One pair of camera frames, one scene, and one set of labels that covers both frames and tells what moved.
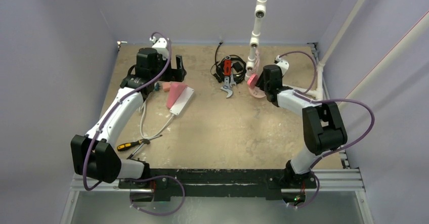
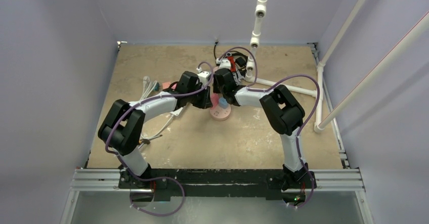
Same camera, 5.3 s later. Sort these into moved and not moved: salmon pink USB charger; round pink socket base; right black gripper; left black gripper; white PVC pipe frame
Moved: right black gripper; round pink socket base; left black gripper
Not moved: salmon pink USB charger; white PVC pipe frame
